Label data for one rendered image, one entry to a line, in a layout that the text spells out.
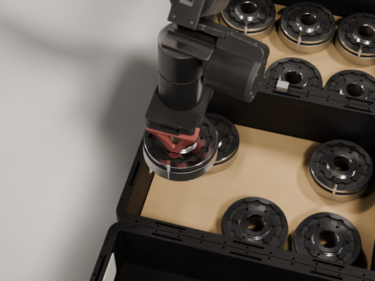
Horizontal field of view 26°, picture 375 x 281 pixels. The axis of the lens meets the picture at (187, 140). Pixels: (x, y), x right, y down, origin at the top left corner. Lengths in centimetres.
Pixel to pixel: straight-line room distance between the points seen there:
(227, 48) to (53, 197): 64
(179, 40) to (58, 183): 62
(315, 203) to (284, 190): 5
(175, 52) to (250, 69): 9
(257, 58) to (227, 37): 4
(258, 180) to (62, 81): 50
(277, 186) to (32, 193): 45
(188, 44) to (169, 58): 3
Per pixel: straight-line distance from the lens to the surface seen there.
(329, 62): 151
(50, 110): 160
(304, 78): 143
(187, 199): 132
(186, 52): 94
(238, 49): 93
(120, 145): 154
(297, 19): 152
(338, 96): 133
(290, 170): 136
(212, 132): 112
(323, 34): 151
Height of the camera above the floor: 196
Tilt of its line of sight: 55 degrees down
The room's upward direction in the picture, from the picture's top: straight up
